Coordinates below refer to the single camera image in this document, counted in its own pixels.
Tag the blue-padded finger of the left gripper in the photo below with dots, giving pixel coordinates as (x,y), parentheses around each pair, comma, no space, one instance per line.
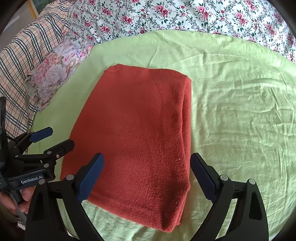
(26,139)

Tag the pink floral pillow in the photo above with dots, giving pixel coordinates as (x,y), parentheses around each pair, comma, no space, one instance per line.
(57,67)

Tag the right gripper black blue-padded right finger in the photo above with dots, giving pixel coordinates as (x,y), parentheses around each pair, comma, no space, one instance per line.
(237,211)

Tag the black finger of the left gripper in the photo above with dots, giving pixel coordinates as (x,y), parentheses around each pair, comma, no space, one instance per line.
(50,155)

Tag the light green bed sheet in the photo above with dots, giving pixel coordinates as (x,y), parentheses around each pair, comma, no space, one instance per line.
(243,106)

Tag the beige plaid blanket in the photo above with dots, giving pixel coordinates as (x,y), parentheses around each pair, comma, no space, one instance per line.
(22,55)

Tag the person's left hand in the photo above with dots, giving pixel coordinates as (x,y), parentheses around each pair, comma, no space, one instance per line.
(9,204)

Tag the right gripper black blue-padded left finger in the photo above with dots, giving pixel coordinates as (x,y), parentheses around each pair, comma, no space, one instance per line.
(44,220)

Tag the orange knit sweater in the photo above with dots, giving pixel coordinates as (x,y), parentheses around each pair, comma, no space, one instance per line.
(140,120)

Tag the rose floral white quilt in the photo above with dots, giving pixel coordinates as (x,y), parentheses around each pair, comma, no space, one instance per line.
(256,21)

